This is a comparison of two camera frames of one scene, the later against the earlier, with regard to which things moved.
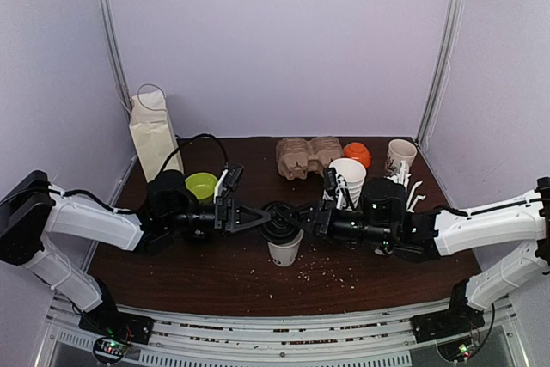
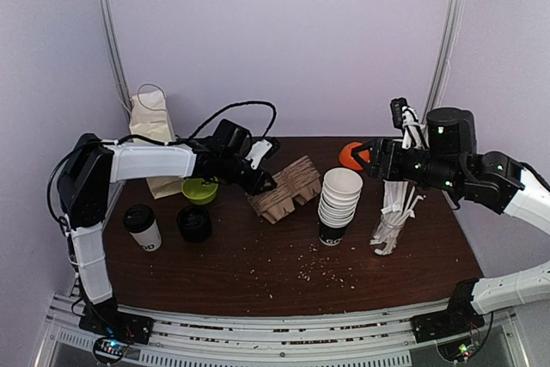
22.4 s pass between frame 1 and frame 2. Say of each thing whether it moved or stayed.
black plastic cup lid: moved
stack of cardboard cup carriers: moved
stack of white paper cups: moved
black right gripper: moved
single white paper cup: moved
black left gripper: moved
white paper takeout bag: stayed
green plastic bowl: stayed
